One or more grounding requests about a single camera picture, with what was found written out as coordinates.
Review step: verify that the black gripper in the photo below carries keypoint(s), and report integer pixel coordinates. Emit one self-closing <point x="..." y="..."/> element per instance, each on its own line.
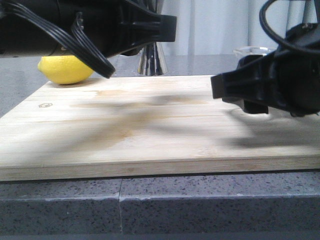
<point x="297" y="68"/>
<point x="131" y="24"/>

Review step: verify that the clear glass beaker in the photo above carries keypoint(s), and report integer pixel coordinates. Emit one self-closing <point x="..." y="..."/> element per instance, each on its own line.
<point x="252" y="50"/>

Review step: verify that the steel double jigger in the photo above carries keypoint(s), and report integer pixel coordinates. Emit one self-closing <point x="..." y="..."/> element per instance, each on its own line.
<point x="152" y="60"/>

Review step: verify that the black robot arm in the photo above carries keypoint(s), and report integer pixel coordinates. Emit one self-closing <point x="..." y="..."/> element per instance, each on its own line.
<point x="21" y="38"/>

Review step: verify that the grey curtain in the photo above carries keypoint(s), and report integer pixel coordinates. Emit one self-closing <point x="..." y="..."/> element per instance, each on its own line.
<point x="216" y="27"/>

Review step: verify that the yellow lemon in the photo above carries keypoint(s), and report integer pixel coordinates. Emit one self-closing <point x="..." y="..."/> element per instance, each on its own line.
<point x="64" y="70"/>

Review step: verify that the light wooden cutting board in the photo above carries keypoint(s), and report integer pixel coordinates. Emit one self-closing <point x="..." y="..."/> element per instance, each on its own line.
<point x="137" y="126"/>

